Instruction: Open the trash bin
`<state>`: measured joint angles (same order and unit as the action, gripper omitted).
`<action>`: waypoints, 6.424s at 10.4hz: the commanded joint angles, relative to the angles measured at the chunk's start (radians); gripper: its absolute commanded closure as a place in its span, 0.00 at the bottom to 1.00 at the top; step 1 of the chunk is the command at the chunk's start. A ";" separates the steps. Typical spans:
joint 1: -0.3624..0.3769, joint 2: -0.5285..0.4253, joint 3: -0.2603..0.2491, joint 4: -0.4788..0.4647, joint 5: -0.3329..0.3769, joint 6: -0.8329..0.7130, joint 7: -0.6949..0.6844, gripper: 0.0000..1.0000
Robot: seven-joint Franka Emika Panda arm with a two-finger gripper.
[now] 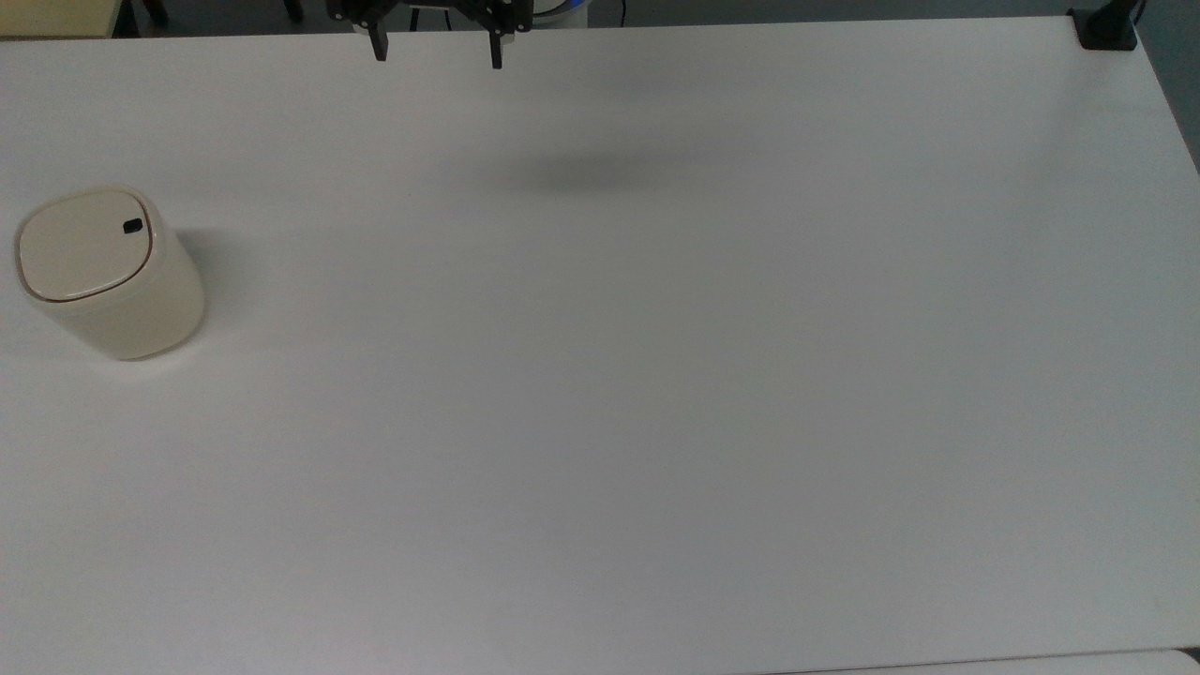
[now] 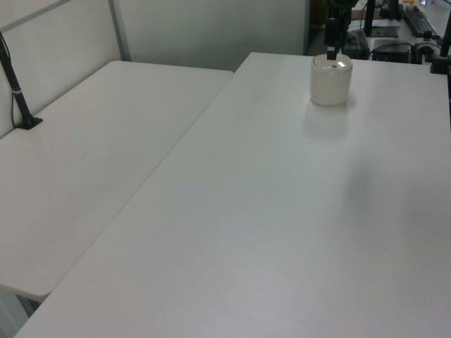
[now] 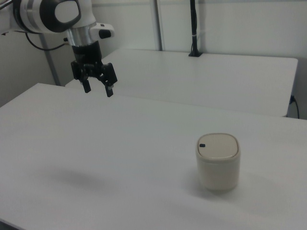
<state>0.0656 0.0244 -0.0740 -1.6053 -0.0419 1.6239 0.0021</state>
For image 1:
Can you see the cream trash bin with lid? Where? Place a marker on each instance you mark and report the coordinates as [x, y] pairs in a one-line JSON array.
[[108, 272]]

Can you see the wooden furniture top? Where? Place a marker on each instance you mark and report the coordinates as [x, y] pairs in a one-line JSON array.
[[56, 17]]

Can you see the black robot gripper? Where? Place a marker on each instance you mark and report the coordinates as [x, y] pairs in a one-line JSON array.
[[431, 13]]

